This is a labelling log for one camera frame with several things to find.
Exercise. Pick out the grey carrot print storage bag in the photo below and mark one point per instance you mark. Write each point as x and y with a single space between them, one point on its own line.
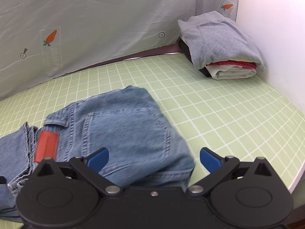
44 39

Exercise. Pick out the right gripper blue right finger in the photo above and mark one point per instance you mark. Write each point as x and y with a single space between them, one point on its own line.
220 169

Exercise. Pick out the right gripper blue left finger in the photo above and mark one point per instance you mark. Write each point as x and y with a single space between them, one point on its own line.
88 168

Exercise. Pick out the folded red garment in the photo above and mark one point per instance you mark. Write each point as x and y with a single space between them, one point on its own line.
235 63

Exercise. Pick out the folded grey sweater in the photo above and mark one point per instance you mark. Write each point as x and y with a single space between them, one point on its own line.
212 38

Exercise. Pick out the blue denim jeans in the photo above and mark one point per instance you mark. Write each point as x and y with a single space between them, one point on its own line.
144 148

